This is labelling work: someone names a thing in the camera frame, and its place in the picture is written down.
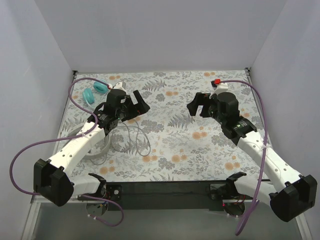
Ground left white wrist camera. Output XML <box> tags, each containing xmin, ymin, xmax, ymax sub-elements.
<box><xmin>108</xmin><ymin>81</ymin><xmax>126</xmax><ymax>92</ymax></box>

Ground floral table mat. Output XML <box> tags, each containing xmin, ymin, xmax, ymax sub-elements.
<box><xmin>60</xmin><ymin>70</ymin><xmax>263</xmax><ymax>182</ymax></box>

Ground aluminium frame rail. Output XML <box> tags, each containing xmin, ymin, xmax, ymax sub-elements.
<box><xmin>21</xmin><ymin>199</ymin><xmax>89</xmax><ymax>240</ymax></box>

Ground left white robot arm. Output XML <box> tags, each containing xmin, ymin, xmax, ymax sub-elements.
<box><xmin>33</xmin><ymin>89</ymin><xmax>150</xmax><ymax>207</ymax></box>

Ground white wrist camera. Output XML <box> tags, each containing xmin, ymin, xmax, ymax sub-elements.
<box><xmin>108</xmin><ymin>81</ymin><xmax>126</xmax><ymax>92</ymax></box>
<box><xmin>209</xmin><ymin>78</ymin><xmax>229</xmax><ymax>99</ymax></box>

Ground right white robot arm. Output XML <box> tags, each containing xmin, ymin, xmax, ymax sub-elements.
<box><xmin>186</xmin><ymin>92</ymin><xmax>318</xmax><ymax>222</ymax></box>

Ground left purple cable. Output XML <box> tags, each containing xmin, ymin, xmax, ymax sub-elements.
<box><xmin>9</xmin><ymin>77</ymin><xmax>125</xmax><ymax>227</ymax></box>

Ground teal white headphones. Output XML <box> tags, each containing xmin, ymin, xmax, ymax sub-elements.
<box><xmin>82</xmin><ymin>81</ymin><xmax>111</xmax><ymax>110</ymax></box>

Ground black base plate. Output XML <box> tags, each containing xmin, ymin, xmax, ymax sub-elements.
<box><xmin>77</xmin><ymin>179</ymin><xmax>256</xmax><ymax>213</ymax></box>

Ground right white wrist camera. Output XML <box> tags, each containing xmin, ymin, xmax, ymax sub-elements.
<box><xmin>209</xmin><ymin>78</ymin><xmax>229</xmax><ymax>99</ymax></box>

